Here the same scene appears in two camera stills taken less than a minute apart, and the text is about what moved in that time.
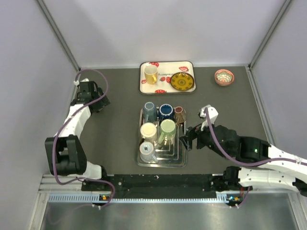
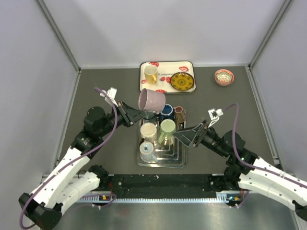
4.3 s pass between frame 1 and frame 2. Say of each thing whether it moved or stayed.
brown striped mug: stayed
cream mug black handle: stayed
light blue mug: stayed
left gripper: moved
